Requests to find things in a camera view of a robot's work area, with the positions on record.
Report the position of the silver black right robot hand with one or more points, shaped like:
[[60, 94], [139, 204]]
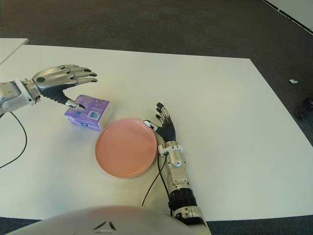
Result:
[[167, 129]]

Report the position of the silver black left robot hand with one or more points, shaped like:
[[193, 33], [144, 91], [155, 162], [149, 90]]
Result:
[[53, 77]]

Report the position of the purple tissue paper pack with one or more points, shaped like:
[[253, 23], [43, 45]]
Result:
[[102, 110]]

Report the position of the pink round plate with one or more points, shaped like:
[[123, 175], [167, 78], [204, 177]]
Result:
[[124, 149]]

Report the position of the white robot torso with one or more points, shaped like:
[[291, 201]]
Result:
[[97, 220]]

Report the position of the small white floor scrap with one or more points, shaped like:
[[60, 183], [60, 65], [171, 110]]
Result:
[[293, 81]]

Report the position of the dark shoe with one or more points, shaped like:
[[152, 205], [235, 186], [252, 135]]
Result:
[[304, 109]]

